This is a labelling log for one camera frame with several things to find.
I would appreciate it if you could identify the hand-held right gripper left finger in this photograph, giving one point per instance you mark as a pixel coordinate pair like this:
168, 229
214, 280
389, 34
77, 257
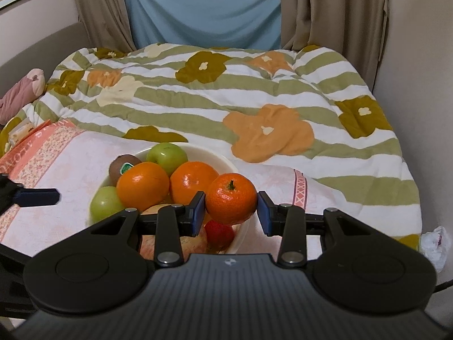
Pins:
196, 214

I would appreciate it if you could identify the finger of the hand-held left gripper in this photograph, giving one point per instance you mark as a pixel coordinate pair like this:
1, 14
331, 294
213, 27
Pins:
14, 254
37, 197

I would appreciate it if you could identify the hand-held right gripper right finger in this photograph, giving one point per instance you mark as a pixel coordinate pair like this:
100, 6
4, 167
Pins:
264, 212

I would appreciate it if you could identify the large red-yellow apple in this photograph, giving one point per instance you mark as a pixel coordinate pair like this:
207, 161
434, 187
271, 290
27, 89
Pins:
193, 245

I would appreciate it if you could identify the small red apple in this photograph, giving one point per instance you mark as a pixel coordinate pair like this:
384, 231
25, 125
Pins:
219, 235

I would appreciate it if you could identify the small tangerine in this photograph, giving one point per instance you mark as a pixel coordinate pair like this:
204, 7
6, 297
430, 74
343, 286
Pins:
143, 186
231, 200

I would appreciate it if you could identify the cream round plate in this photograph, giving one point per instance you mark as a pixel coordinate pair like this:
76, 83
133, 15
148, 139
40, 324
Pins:
216, 159

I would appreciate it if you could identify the green apple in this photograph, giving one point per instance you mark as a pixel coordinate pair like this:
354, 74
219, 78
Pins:
166, 156
104, 203

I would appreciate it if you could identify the kiwi with green sticker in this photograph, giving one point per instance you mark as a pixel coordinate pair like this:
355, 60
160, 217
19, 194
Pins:
118, 168

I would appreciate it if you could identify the large orange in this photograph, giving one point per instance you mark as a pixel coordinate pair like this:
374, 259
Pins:
193, 182

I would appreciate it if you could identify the pink and white towel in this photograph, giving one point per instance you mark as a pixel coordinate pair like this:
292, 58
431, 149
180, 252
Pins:
70, 163

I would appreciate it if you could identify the snack packet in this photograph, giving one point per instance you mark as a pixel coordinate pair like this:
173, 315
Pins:
22, 134

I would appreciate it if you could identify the pink plush toy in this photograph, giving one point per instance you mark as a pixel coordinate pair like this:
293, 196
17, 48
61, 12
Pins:
21, 92

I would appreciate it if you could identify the striped floral quilt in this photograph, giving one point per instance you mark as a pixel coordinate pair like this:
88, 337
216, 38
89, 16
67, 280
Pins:
226, 92

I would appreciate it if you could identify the beige upholstered headboard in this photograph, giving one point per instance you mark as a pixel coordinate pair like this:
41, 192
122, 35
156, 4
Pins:
39, 49

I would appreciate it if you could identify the white plastic bag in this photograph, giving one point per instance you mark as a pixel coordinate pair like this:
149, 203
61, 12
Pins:
432, 248

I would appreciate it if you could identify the beige curtain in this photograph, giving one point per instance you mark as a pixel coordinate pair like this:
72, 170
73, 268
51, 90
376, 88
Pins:
99, 7
332, 14

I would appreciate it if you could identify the blue hanging cloth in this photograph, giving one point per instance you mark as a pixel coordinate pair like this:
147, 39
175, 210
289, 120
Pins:
201, 10

